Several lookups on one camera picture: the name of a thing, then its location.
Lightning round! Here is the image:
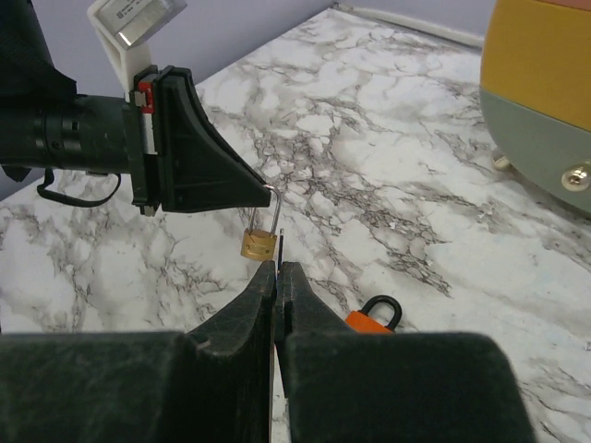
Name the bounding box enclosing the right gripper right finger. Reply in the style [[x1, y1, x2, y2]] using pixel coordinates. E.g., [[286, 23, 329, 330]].
[[276, 262, 536, 442]]

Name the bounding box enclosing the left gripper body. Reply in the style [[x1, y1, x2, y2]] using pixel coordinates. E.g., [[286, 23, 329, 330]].
[[123, 66, 160, 216]]

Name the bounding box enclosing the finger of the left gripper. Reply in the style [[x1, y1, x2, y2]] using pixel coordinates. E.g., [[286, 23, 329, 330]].
[[156, 67, 271, 213]]

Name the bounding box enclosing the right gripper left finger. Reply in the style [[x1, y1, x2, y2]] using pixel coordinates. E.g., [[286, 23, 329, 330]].
[[1, 262, 276, 442]]

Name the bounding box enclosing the orange black padlock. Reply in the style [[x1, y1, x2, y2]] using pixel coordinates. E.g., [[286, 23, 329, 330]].
[[344, 294, 402, 334]]

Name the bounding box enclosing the brass padlock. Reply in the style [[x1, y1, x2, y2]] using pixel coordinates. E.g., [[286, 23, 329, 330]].
[[240, 185, 283, 261]]

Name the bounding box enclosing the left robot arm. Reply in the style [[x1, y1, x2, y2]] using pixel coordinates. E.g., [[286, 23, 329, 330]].
[[1, 1, 271, 216]]

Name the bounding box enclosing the round three-drawer storage box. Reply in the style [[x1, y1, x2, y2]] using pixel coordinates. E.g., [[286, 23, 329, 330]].
[[480, 0, 590, 212]]

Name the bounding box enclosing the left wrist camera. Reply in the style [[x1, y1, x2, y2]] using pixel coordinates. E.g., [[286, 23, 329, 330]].
[[87, 0, 187, 99]]

